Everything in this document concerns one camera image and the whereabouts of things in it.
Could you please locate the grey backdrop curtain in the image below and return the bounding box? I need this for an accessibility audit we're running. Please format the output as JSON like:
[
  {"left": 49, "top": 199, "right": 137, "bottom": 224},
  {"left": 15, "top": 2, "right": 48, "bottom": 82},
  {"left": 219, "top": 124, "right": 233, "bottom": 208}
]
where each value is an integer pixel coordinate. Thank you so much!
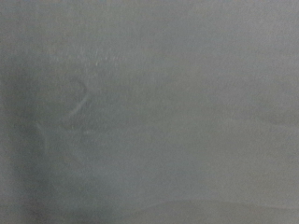
[{"left": 0, "top": 0, "right": 299, "bottom": 224}]

